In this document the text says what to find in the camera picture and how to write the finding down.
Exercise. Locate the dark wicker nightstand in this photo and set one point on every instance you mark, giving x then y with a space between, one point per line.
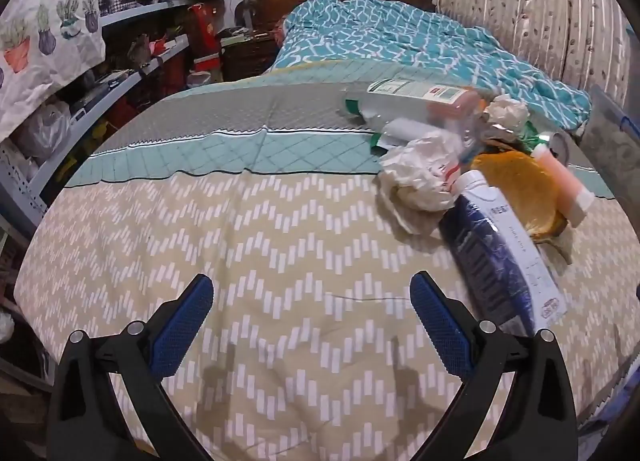
247 53

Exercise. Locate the dark blue milk carton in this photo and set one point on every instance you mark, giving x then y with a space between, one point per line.
495 256

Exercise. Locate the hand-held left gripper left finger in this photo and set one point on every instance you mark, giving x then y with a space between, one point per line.
185 321

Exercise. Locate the teal patterned quilt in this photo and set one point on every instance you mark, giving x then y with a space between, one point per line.
380 36

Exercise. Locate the white plastic bag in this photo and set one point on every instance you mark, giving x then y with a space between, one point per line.
42 128

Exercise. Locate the grey metal shelf rack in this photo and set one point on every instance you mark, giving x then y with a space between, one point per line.
145 8

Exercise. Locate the clear plastic bottle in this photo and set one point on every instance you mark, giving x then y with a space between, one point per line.
400 103

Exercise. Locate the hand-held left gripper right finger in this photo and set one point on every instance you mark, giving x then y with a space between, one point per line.
440 326

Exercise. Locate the pink tube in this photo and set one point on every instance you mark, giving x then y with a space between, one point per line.
560 176

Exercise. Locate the orange pomelo peel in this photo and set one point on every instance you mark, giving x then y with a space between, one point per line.
520 186

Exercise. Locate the red box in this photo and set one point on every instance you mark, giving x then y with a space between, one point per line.
205 36

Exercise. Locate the beige zigzag patterned bed sheet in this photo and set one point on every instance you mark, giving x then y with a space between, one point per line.
275 241

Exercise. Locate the large white paper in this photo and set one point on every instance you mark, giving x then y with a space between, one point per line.
417 168

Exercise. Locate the small white paper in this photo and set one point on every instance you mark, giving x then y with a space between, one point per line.
506 112

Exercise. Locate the silver can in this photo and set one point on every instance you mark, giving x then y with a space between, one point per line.
559 143

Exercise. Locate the green wrapper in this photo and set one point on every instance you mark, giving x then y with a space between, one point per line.
533 135

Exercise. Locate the cactus print white cloth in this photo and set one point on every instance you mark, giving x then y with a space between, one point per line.
40 16

